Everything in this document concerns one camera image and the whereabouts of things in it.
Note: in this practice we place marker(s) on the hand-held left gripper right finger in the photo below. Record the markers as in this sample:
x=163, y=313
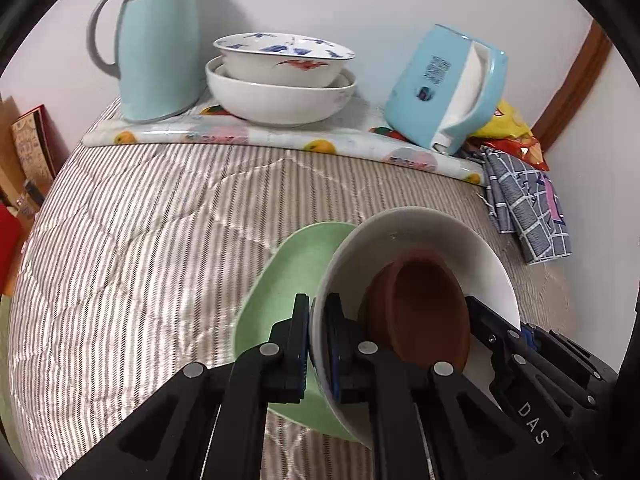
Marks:
x=336, y=360

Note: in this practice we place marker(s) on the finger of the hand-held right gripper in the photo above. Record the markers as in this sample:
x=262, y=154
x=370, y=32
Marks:
x=555, y=365
x=495, y=335

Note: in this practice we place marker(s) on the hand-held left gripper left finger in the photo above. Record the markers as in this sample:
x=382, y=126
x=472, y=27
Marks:
x=300, y=360

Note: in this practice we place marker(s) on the brown bowl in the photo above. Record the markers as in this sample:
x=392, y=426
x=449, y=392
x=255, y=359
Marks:
x=425, y=305

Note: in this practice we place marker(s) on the green plate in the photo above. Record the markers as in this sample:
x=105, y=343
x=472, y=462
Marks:
x=280, y=285

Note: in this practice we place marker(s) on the plain white bowl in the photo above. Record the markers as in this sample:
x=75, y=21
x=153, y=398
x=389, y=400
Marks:
x=425, y=235

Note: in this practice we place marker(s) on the grey checkered cloth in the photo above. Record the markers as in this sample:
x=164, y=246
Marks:
x=530, y=225

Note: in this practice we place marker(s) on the striped quilt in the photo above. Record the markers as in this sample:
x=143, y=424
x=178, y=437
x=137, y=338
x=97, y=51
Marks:
x=150, y=260

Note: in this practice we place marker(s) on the red chip bag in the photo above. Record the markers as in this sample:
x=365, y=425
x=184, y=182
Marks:
x=525, y=152

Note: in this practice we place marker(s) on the yellow chip bag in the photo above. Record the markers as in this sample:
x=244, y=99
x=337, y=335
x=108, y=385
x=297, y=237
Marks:
x=505, y=125

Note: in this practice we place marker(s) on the fruit print oilcloth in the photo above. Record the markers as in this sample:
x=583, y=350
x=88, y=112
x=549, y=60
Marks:
x=350, y=135

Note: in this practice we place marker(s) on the light blue electric kettle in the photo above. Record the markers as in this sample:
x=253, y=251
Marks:
x=425, y=95

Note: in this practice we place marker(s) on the large white bowl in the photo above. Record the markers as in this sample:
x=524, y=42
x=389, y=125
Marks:
x=280, y=105

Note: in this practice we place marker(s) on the white bowl with blue pattern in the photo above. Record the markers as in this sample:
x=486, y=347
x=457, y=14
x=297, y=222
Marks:
x=280, y=67

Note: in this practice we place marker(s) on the light blue thermos jug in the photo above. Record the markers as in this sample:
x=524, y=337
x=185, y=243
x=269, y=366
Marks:
x=155, y=60

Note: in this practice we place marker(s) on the red patterned box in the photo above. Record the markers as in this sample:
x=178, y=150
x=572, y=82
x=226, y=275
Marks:
x=32, y=145

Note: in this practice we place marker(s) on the wooden door frame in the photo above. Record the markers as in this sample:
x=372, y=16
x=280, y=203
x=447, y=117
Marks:
x=575, y=90

